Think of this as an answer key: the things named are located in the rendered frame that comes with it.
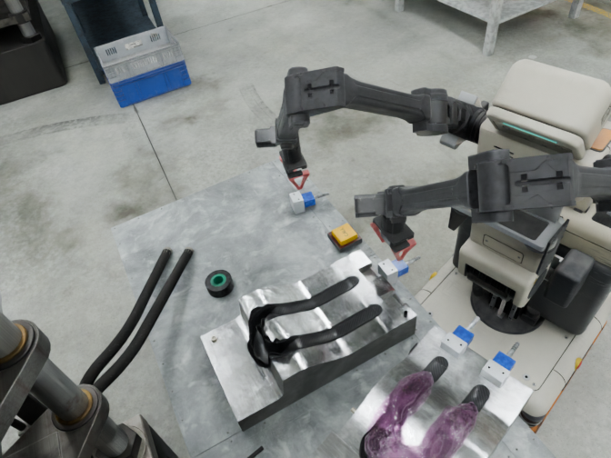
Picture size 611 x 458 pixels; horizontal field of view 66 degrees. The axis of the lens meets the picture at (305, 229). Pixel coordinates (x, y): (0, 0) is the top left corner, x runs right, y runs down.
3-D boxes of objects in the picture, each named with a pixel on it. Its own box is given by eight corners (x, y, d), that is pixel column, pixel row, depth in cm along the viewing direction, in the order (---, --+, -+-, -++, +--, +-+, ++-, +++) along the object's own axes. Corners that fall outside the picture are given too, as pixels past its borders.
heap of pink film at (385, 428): (419, 364, 113) (421, 348, 108) (486, 413, 104) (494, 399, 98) (347, 448, 102) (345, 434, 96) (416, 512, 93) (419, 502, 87)
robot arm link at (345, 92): (328, 110, 86) (326, 54, 86) (280, 123, 96) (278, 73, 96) (455, 132, 117) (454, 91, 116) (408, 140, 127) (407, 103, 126)
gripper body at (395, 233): (393, 248, 121) (394, 228, 115) (372, 223, 127) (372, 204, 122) (415, 238, 122) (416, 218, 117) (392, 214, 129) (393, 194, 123)
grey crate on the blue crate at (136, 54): (172, 42, 401) (166, 24, 390) (185, 61, 374) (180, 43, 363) (100, 64, 386) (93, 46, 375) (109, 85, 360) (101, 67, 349)
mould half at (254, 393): (361, 268, 142) (360, 238, 132) (415, 333, 125) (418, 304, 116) (205, 347, 129) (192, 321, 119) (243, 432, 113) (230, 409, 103)
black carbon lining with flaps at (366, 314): (354, 276, 132) (353, 254, 125) (387, 319, 121) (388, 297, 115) (239, 335, 123) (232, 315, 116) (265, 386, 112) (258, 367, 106)
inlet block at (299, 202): (326, 194, 166) (325, 183, 162) (331, 204, 162) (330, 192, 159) (291, 204, 164) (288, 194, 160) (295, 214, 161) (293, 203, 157)
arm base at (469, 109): (487, 110, 121) (446, 95, 127) (477, 105, 115) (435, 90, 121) (473, 142, 124) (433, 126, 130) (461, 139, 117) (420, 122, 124)
